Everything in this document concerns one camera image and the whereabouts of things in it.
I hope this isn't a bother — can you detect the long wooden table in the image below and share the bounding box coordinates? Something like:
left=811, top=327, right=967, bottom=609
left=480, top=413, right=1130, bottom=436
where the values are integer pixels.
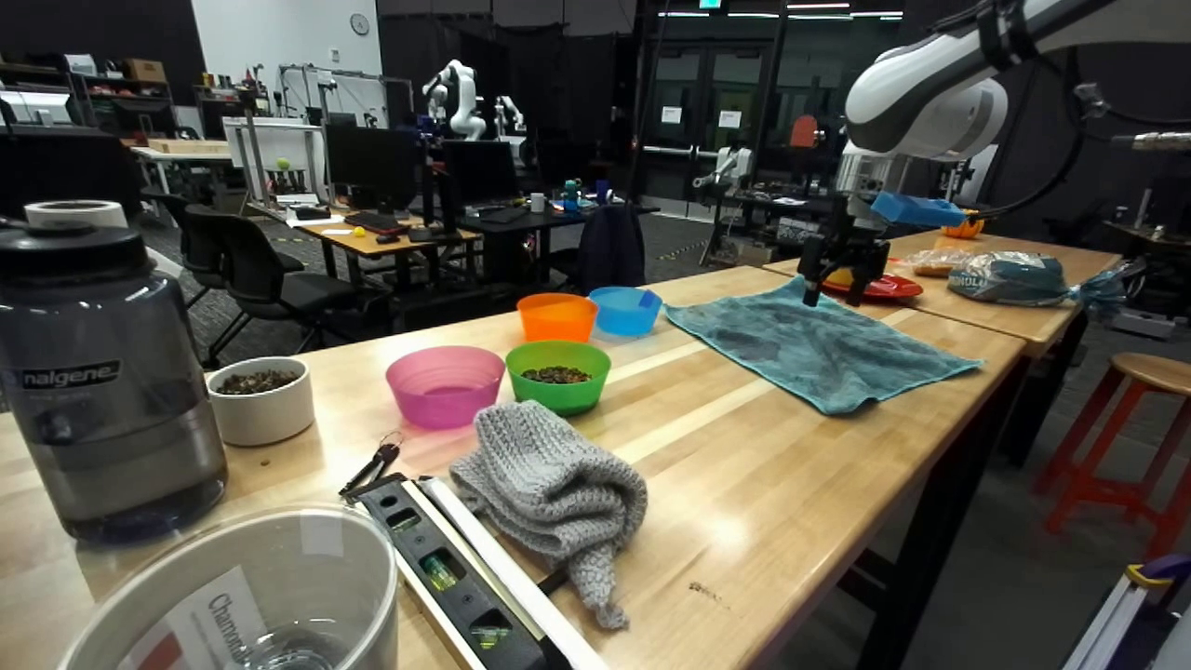
left=0, top=261, right=1036, bottom=670

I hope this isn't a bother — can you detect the robot cart platform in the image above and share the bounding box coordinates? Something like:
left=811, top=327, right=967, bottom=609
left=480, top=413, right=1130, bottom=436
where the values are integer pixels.
left=1059, top=552, right=1191, bottom=670

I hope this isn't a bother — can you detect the background wooden desk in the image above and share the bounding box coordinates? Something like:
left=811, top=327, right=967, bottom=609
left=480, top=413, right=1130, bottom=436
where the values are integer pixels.
left=265, top=201, right=480, bottom=291

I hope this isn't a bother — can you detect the white tape roll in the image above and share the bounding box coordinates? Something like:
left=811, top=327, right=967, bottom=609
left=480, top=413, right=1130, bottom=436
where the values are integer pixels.
left=23, top=197, right=131, bottom=233

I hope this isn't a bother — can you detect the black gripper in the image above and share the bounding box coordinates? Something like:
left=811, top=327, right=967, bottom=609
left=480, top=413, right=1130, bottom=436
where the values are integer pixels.
left=796, top=197, right=895, bottom=309

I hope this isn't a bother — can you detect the bagged stack of blue cloths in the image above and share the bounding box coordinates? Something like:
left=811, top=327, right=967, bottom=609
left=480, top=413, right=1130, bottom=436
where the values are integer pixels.
left=945, top=250, right=1073, bottom=309

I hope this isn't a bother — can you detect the black office chair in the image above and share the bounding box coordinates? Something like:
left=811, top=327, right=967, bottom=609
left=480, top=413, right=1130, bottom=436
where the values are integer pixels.
left=181, top=201, right=374, bottom=364

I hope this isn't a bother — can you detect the crumpled blue plastic wrap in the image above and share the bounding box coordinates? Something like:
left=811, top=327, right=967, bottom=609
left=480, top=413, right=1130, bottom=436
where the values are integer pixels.
left=1069, top=263, right=1130, bottom=317

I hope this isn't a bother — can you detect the short wooden table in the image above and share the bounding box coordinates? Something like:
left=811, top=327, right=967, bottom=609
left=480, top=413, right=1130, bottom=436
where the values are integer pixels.
left=759, top=227, right=1127, bottom=477

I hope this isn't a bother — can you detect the pink plastic bowl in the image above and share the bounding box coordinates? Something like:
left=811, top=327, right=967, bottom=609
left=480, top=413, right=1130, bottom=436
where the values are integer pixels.
left=384, top=341, right=511, bottom=436

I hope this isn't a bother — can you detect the black computer monitor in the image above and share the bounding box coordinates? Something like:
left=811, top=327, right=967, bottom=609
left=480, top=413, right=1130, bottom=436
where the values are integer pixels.
left=438, top=137, right=523, bottom=217
left=323, top=124, right=424, bottom=217

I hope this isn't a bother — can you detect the orange plastic bowl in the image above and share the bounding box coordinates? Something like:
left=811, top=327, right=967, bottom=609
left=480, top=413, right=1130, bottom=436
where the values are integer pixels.
left=512, top=291, right=601, bottom=345

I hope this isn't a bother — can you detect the black clip handle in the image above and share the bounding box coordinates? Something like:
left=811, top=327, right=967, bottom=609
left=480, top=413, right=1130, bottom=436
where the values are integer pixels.
left=338, top=439, right=404, bottom=504

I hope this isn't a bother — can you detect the large white bucket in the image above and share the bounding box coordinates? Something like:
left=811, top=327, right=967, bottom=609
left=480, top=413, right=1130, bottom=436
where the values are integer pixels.
left=57, top=505, right=403, bottom=670

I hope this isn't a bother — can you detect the black spirit level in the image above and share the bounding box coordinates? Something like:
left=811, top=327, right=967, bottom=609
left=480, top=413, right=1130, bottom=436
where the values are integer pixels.
left=351, top=474, right=563, bottom=670

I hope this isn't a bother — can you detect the wooden stool with red legs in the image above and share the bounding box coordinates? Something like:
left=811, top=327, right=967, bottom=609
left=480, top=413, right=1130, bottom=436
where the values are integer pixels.
left=1036, top=351, right=1191, bottom=564

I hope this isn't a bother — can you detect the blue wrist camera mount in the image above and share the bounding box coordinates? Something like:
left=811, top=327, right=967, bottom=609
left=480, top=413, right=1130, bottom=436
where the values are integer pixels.
left=868, top=188, right=967, bottom=233

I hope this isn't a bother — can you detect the red plate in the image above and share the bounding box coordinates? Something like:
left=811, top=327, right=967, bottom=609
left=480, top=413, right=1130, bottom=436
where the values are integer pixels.
left=821, top=271, right=928, bottom=309

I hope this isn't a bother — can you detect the green plastic bowl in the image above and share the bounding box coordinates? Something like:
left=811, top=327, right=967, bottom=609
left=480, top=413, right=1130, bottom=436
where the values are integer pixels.
left=503, top=340, right=612, bottom=422

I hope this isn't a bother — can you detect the blue plastic bowl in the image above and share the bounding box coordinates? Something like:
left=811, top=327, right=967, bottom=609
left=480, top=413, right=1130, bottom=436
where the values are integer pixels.
left=586, top=284, right=666, bottom=341

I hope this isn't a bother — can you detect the grey knitted beanie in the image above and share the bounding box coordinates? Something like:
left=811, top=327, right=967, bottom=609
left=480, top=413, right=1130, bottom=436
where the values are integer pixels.
left=445, top=398, right=650, bottom=633

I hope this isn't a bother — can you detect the blue cloth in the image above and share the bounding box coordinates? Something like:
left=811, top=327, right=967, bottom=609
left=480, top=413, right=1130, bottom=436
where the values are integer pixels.
left=663, top=274, right=981, bottom=422

